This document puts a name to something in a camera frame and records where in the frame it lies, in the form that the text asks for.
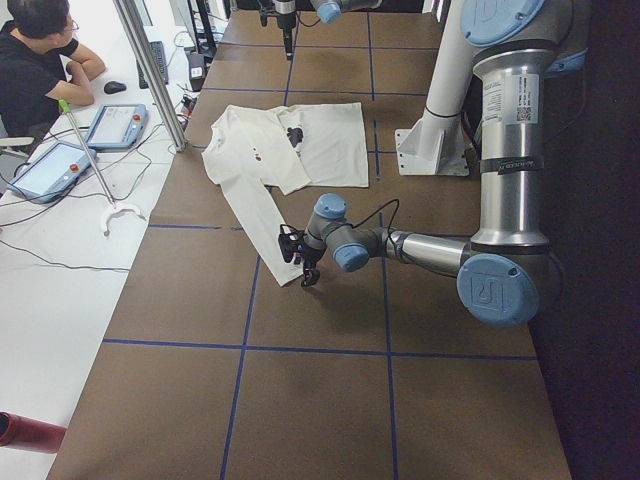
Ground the cream long-sleeve cat shirt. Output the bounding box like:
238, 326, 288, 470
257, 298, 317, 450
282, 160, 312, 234
202, 103, 369, 285

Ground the black box with label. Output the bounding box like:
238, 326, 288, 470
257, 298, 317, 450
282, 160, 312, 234
187, 52, 207, 92

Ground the red cylinder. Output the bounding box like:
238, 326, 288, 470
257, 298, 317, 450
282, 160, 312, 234
1, 412, 67, 454

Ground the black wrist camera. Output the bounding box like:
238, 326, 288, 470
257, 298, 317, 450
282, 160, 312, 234
278, 224, 304, 265

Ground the person in black shirt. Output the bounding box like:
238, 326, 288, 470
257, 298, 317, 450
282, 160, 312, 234
1, 0, 106, 137

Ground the black computer mouse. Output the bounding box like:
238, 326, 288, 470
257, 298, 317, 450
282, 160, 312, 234
103, 81, 127, 95

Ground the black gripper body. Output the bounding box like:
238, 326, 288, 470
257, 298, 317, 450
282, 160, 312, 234
281, 13, 294, 60
299, 234, 323, 273

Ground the blue teach pendant near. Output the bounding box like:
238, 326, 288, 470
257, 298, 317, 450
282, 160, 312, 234
7, 141, 91, 203

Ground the blue teach pendant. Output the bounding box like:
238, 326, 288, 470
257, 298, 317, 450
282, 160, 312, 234
7, 141, 91, 203
85, 104, 148, 151

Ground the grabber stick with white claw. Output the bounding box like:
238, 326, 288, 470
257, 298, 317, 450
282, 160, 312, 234
58, 99, 145, 237

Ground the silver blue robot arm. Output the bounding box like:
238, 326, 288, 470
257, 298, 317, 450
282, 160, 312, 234
260, 0, 382, 61
279, 1, 591, 327

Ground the aluminium frame post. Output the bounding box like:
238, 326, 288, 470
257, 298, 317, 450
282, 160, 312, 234
113, 0, 187, 152

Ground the black keyboard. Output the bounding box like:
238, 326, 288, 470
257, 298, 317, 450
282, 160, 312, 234
137, 40, 169, 90

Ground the blue teach pendant far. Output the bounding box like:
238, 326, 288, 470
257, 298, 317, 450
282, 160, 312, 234
85, 104, 148, 151

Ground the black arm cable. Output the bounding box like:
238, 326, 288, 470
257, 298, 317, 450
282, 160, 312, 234
349, 198, 401, 236

